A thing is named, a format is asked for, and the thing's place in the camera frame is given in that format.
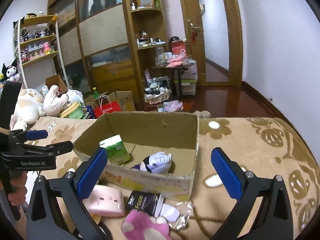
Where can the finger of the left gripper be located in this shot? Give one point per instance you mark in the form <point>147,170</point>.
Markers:
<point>55,149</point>
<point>22,136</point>

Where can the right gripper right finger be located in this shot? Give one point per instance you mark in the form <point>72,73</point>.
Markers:
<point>274,218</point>

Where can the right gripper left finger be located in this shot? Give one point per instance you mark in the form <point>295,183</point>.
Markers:
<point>45,219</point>

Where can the pink white plush bear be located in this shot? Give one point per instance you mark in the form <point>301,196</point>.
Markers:
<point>139,225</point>

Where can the clear bag with purple puff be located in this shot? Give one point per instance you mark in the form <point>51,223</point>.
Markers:
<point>177,214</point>

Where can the black Face tissue pack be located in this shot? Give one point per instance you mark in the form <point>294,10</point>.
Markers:
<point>149,203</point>

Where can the person's left hand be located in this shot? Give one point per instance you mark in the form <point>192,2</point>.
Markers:
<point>17,198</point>

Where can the large white cat plush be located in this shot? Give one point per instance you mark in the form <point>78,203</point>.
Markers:
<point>29,108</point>

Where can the green lidded container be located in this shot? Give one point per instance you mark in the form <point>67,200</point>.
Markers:
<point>73,112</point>

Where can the white rabbit plush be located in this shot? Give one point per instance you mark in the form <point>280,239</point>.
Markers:
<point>53,105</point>

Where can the green tissue pack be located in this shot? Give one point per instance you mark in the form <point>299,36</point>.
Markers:
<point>116,150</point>

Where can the black Kuromi plush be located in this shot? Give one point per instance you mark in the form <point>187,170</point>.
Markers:
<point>10,72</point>

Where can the red paper shopping bag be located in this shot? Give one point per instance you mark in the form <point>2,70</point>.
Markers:
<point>106,106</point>

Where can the green bottle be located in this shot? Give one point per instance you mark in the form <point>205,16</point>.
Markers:
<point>95,93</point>

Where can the small cardboard box by shelf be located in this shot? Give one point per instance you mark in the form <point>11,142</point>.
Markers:
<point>56,80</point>

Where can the beige floral blanket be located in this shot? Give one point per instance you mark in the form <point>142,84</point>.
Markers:
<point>265,146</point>

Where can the brown cardboard box on floor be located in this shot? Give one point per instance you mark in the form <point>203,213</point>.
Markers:
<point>123,98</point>

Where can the white figurine shelf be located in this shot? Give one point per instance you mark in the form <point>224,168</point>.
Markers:
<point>36,38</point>

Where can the purple white plush doll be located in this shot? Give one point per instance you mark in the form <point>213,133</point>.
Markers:
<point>159,163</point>

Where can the open cardboard box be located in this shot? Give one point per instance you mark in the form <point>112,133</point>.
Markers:
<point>143,134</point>

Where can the wooden wardrobe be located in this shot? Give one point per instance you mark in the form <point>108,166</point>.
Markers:
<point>95,45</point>

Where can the lace wicker basket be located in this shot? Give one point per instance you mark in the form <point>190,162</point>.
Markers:
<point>157,90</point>

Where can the box of pink papers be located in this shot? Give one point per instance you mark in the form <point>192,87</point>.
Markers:
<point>171,106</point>

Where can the beige slipper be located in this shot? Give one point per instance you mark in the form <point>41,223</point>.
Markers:
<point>202,114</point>

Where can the small dark side table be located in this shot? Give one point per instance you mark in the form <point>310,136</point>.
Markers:
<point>176,70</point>

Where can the clear plastic storage bin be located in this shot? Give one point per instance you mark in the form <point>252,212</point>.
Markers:
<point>188,87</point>

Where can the pink packets on table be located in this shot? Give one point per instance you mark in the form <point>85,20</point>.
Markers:
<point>177,61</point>

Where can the wooden corner shelf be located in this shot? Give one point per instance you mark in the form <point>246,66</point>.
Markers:
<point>148,36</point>

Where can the red gift box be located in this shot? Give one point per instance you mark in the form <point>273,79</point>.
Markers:
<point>178,47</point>

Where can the wooden door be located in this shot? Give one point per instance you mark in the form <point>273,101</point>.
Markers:
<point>214,37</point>

